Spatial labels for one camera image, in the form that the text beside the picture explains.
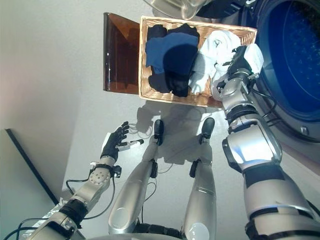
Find white garment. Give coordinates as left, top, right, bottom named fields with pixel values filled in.
left=188, top=31, right=247, bottom=97

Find grey robot torso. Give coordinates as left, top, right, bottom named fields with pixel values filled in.
left=82, top=223, right=186, bottom=240

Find brown transparent acrylic stool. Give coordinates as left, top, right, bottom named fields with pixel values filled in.
left=102, top=12, right=141, bottom=95

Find white floor cable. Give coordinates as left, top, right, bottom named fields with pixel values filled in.
left=128, top=121, right=176, bottom=176

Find grey front-load washing machine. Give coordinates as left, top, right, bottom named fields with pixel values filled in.
left=239, top=0, right=320, bottom=161

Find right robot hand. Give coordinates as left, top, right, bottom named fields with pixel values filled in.
left=226, top=42, right=265, bottom=76

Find black trousers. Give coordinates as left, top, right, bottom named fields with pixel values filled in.
left=163, top=23, right=200, bottom=98

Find round glass washer door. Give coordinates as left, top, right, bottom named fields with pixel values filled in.
left=142, top=0, right=242, bottom=20

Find blue garment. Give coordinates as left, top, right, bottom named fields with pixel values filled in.
left=144, top=33, right=198, bottom=75

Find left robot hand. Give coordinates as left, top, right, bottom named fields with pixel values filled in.
left=100, top=121, right=145, bottom=162

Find rectangular wicker laundry basket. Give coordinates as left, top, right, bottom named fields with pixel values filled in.
left=138, top=15, right=258, bottom=109

